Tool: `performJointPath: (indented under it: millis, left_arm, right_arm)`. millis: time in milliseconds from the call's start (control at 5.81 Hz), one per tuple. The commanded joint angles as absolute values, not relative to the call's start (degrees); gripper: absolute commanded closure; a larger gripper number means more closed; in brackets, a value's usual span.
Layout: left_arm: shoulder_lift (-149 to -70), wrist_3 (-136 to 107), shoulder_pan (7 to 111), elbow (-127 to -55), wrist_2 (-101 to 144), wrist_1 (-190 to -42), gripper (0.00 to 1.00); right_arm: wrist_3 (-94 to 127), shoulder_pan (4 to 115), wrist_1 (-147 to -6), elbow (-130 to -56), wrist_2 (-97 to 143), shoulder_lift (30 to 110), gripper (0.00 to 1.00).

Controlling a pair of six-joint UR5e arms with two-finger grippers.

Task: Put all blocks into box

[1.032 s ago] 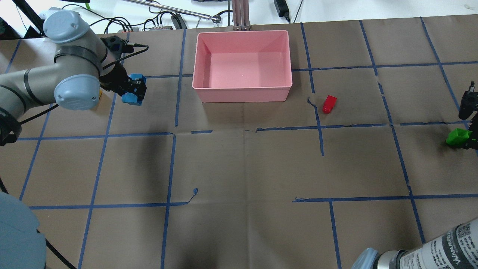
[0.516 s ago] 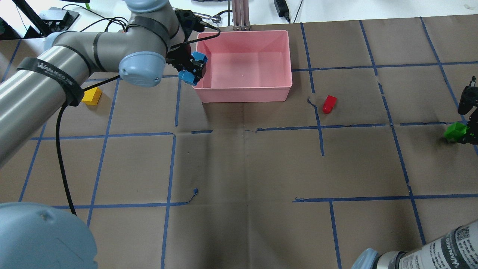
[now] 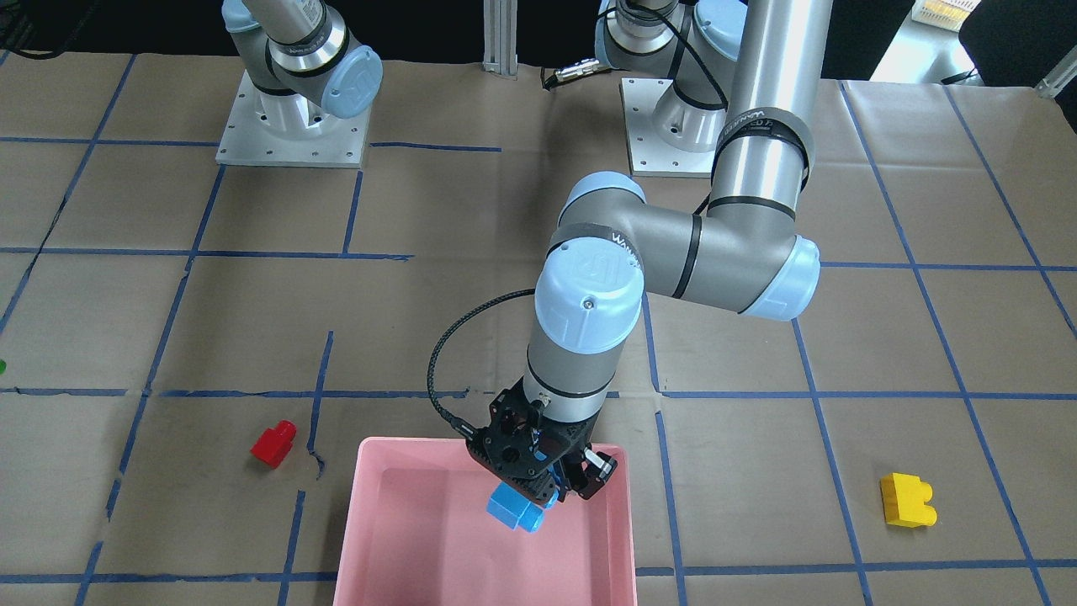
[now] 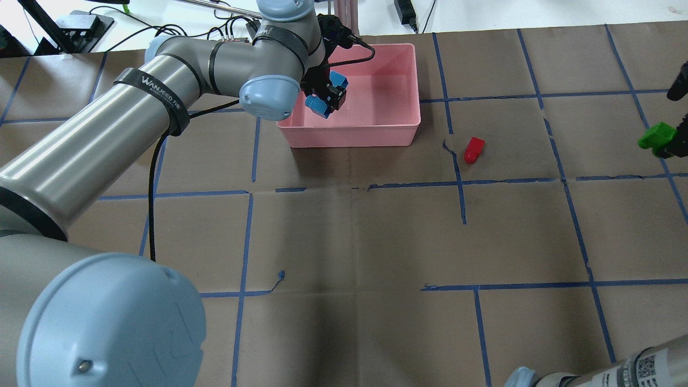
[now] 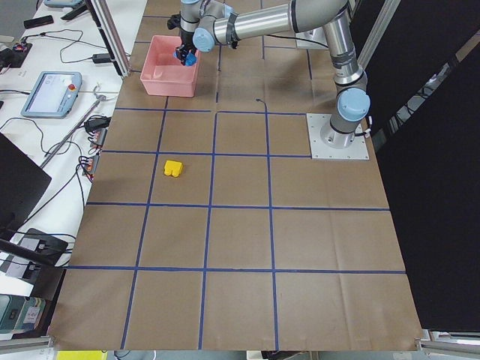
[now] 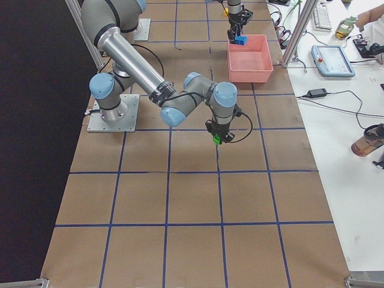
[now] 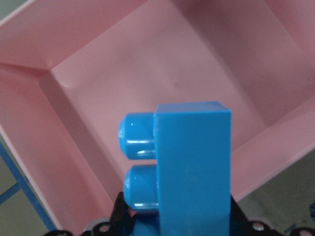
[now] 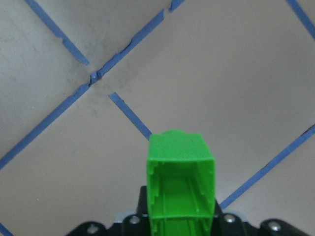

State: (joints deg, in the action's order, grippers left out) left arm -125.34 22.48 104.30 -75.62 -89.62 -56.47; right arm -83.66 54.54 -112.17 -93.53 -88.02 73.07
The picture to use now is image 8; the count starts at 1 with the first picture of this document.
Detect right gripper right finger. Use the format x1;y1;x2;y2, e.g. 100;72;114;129
257;218;309;236

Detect green toy block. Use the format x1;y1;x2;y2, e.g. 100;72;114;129
147;130;216;236

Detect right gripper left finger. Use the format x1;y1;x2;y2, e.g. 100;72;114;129
64;220;124;236

